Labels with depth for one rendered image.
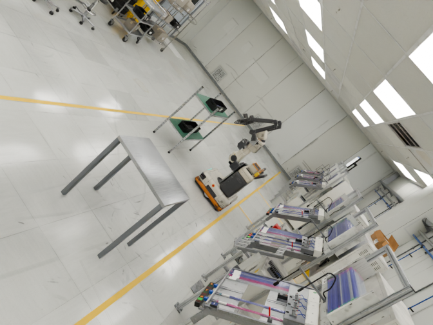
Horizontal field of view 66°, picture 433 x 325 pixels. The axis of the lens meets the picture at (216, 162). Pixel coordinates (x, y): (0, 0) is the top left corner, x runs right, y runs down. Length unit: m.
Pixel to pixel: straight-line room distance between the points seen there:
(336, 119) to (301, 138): 1.34
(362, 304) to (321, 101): 10.51
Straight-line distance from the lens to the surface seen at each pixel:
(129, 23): 8.12
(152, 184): 2.68
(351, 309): 2.31
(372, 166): 12.46
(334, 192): 8.34
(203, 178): 5.32
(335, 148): 12.35
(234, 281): 2.90
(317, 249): 3.77
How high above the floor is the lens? 2.07
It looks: 17 degrees down
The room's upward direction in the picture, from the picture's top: 51 degrees clockwise
